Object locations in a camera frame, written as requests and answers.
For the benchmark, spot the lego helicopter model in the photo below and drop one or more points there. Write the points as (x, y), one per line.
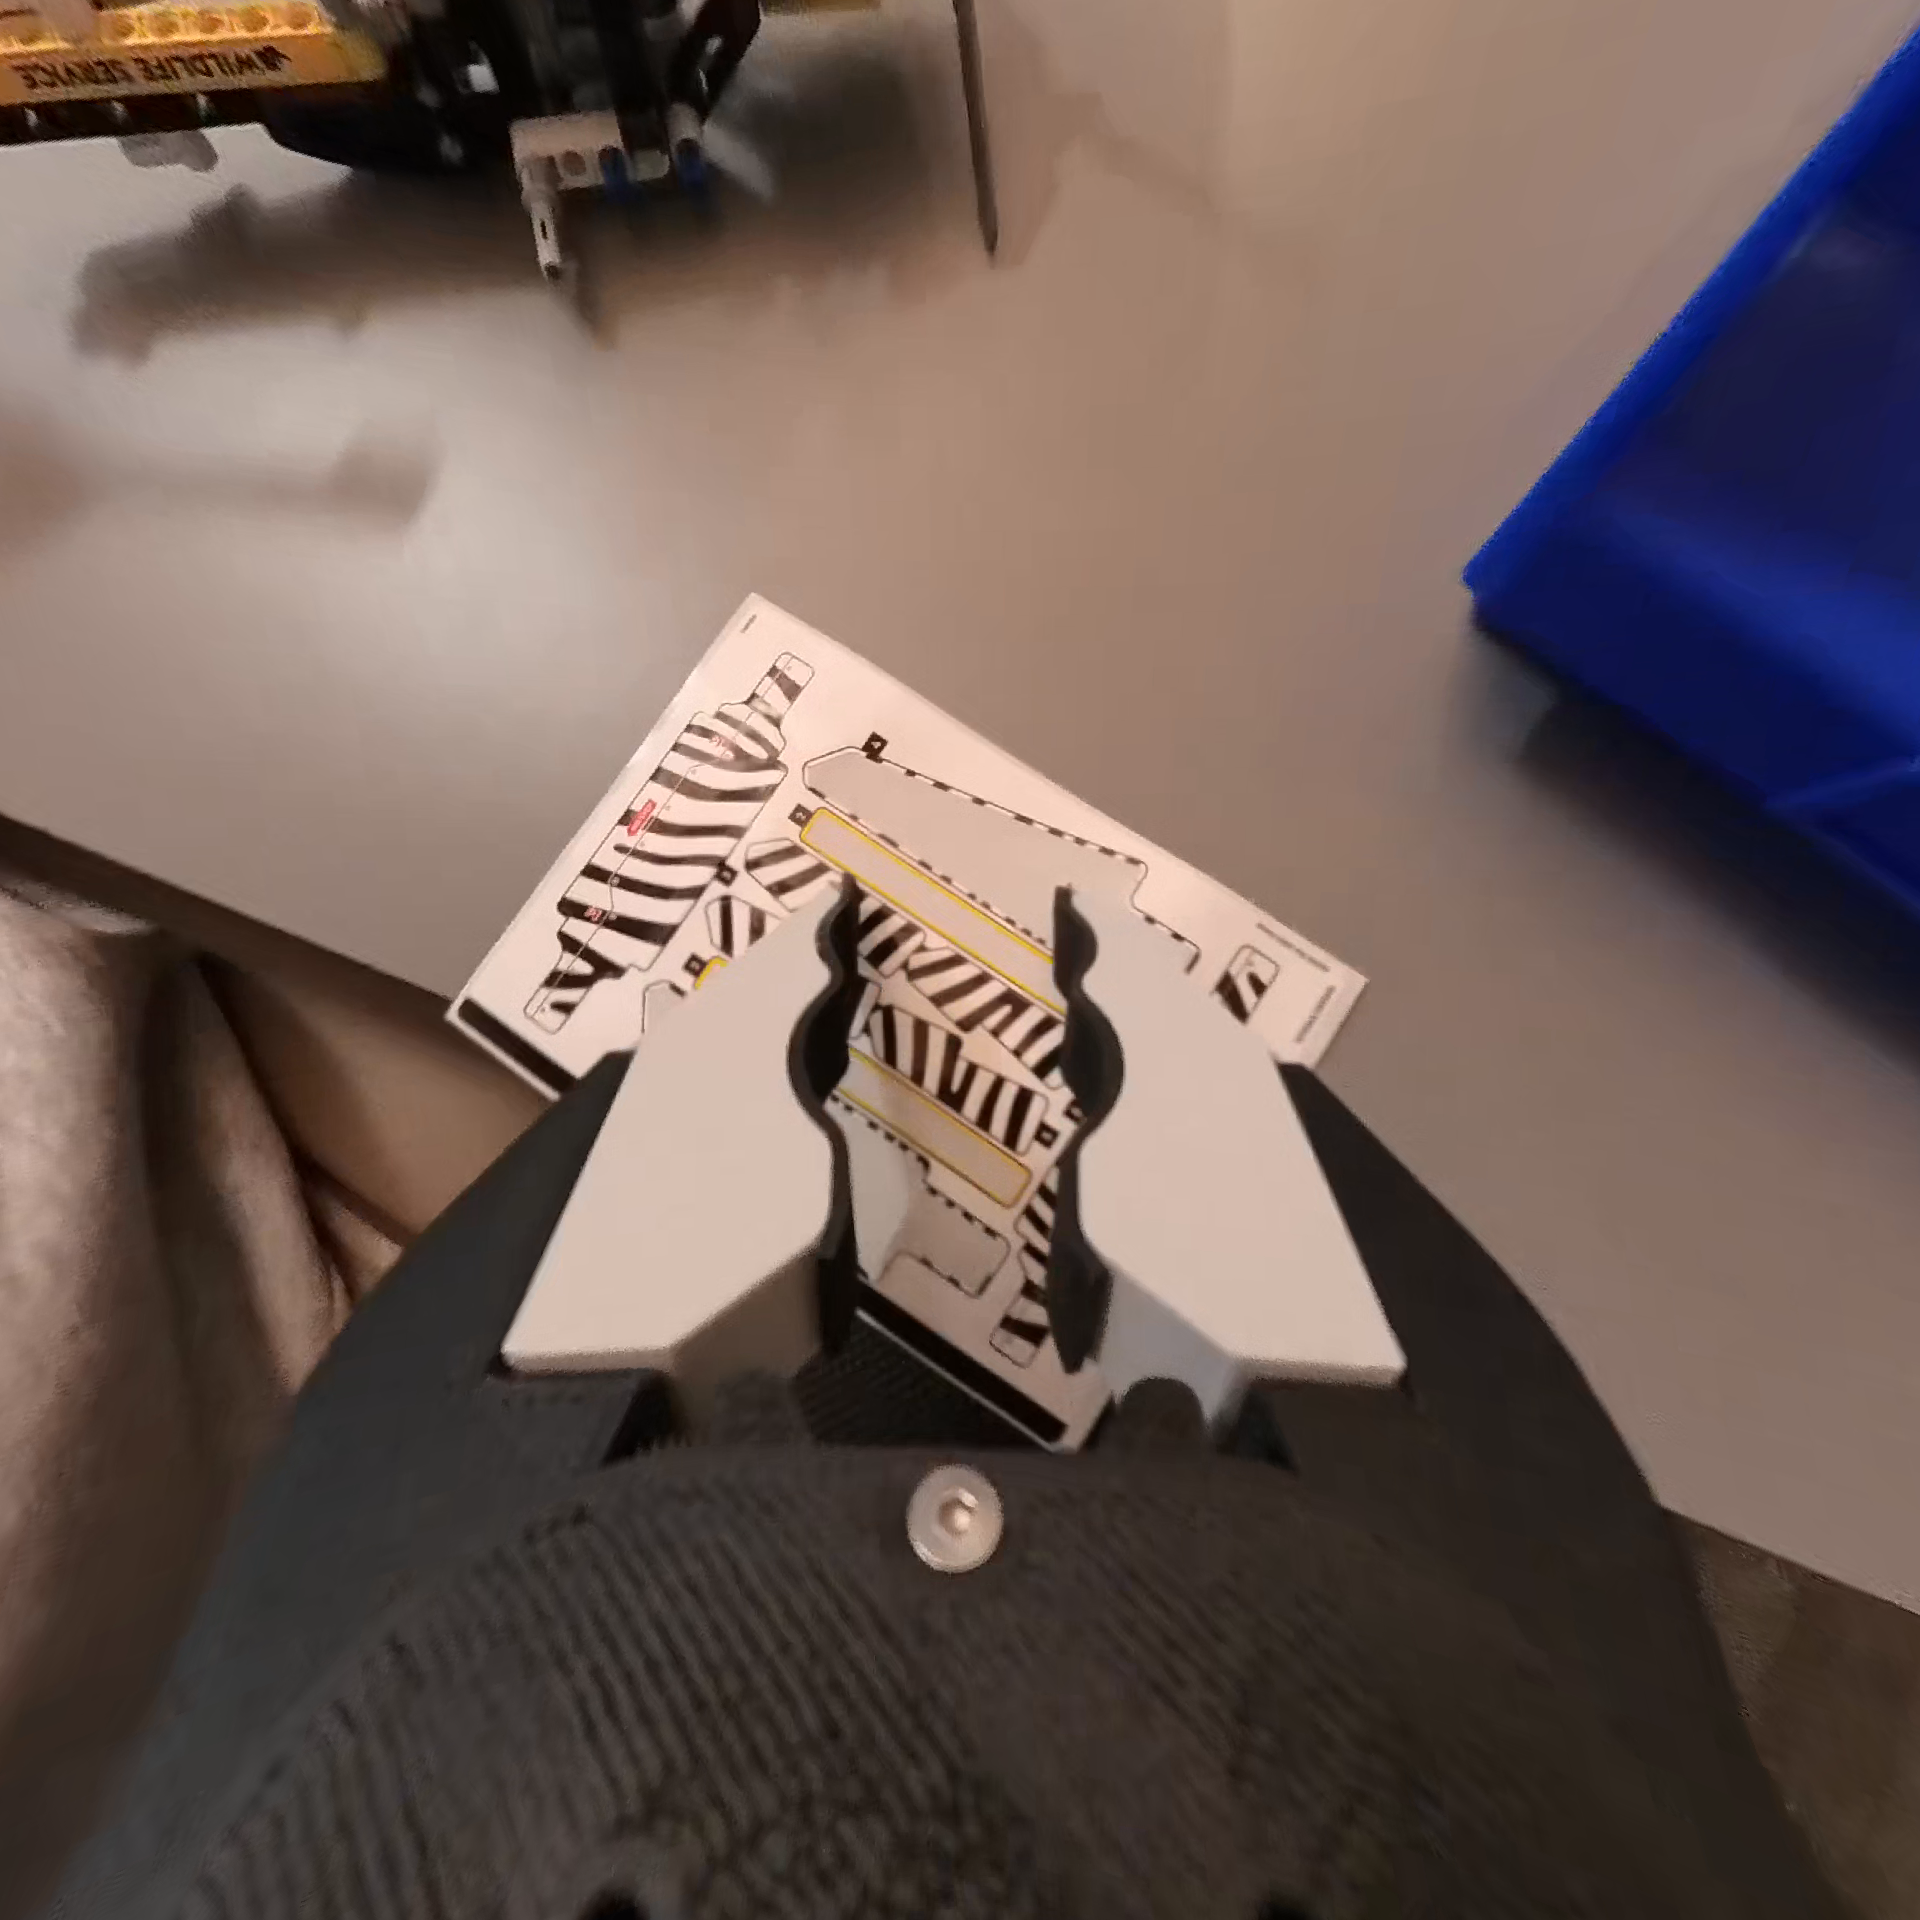
(630, 77)

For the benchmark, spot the zebra sticker sheet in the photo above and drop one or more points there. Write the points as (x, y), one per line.
(675, 839)

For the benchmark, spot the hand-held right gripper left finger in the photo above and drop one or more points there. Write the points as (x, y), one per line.
(675, 1200)

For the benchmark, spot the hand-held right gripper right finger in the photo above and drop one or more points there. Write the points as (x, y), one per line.
(1244, 1214)

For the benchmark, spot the blue plastic bin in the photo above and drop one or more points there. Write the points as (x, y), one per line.
(1724, 524)

